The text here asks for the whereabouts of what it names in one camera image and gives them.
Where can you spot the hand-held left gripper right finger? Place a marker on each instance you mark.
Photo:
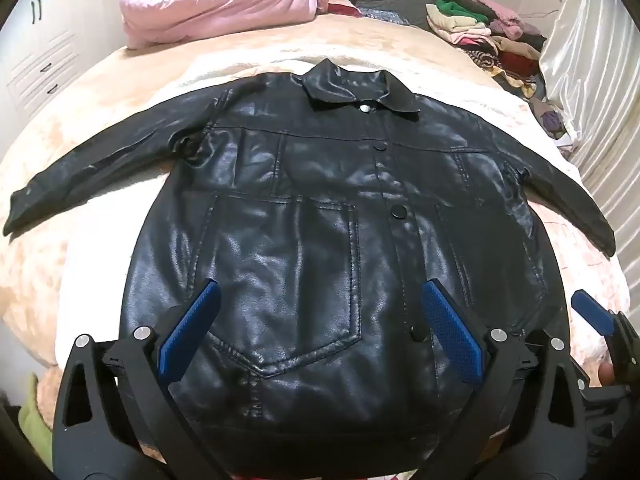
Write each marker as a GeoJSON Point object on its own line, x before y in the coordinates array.
{"type": "Point", "coordinates": [452, 330]}

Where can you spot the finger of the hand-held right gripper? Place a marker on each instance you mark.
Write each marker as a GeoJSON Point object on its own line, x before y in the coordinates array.
{"type": "Point", "coordinates": [592, 312]}

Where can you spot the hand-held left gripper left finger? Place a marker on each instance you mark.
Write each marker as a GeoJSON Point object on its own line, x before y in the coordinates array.
{"type": "Point", "coordinates": [192, 325]}

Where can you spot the black leather jacket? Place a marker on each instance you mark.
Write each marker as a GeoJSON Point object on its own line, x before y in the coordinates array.
{"type": "Point", "coordinates": [300, 210]}

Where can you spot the pile of folded clothes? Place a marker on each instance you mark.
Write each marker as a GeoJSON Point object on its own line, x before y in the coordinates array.
{"type": "Point", "coordinates": [480, 35]}

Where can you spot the person's right hand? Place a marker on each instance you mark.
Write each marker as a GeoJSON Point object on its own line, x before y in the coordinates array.
{"type": "Point", "coordinates": [606, 373]}

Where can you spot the green garment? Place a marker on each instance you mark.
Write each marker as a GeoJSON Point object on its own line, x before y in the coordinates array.
{"type": "Point", "coordinates": [35, 415]}

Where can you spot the tan plush bed cover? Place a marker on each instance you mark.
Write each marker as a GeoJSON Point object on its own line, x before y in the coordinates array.
{"type": "Point", "coordinates": [65, 170]}

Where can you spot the white curtain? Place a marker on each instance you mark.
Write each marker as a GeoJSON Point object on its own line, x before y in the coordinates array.
{"type": "Point", "coordinates": [595, 85]}

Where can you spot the pink quilt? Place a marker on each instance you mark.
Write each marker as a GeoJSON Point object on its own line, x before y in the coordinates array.
{"type": "Point", "coordinates": [210, 5]}

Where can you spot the white wardrobe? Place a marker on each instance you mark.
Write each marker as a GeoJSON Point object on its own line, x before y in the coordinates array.
{"type": "Point", "coordinates": [50, 35]}

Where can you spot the colourful patterned cloth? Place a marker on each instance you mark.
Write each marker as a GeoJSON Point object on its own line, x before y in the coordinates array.
{"type": "Point", "coordinates": [350, 10]}

